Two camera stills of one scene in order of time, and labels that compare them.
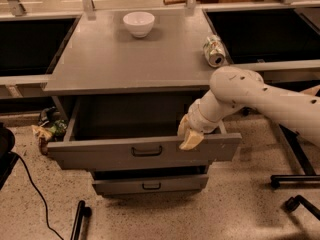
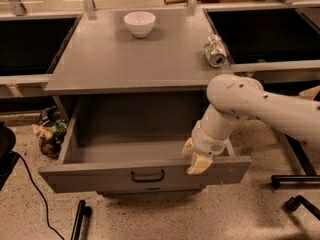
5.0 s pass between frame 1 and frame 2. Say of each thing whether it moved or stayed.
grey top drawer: moved
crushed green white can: stayed
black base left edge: stayed
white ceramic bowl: stayed
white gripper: moved
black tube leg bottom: stayed
